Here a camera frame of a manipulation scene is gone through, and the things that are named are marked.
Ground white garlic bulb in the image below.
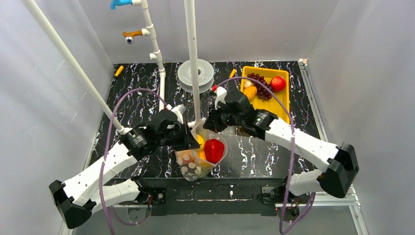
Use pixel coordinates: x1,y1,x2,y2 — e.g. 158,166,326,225
243,80,253,88

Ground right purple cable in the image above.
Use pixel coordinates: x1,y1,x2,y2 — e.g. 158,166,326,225
211,76,316,235

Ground dark grape bunch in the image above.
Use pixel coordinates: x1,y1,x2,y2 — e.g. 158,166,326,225
247,73,272,100

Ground pink toy peach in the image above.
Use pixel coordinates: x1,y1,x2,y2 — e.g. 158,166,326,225
175,150,196,169

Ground white pvc pipe frame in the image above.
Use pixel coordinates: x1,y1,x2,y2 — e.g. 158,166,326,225
132,0,202,122

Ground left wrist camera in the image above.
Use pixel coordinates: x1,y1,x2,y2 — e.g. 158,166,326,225
165,104,186,124

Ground orange toy fruit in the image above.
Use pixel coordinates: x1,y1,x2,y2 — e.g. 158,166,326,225
243,86,257,101

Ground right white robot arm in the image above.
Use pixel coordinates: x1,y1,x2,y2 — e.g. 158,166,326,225
203,87,359,198

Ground clear zip top bag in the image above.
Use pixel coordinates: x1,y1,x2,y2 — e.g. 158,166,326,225
175,121,228,182

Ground yellow bell pepper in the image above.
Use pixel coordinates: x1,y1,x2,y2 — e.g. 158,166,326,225
198,151,212,167

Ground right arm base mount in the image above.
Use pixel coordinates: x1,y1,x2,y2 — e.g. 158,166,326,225
257,182,310,220

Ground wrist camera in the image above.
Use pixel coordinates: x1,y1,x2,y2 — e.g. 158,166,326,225
165,104,186,124
209,85,228,110

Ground white filament spool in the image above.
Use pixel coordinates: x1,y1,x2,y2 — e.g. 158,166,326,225
177,59,215,93

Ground diagonal white pipe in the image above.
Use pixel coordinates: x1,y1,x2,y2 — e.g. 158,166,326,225
22,0,129,134

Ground yellow handled screwdriver centre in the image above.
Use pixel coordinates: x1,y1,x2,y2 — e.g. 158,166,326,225
229,69,236,78

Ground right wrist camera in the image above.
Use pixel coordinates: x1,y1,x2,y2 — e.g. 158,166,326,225
209,85,228,110

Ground red bell pepper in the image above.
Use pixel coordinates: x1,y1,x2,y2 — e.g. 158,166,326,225
204,139,225,164

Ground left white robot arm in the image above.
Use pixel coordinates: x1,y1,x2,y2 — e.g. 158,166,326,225
48,110,200,229

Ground yellow toy mango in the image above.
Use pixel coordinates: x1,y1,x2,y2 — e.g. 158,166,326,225
197,134,206,151

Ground yellow plastic bin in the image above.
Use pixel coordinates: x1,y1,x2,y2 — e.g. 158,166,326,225
240,66,291,124

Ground aluminium rail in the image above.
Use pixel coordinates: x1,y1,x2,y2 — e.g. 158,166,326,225
60,193,370,235

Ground blue tap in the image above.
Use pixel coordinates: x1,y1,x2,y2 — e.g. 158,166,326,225
110,0,133,10

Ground yellow handled screwdriver left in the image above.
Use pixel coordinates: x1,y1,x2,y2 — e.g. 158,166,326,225
113,65,124,80

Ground orange tap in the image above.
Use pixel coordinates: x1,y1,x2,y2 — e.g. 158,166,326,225
122,30,142,45

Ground red toy apple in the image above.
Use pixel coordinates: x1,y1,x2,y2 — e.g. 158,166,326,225
269,76,286,93

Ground yellow handled screwdriver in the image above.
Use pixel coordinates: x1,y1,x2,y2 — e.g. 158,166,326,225
113,65,124,80
229,69,236,78

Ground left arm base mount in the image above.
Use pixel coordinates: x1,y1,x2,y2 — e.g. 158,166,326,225
133,187,166,205

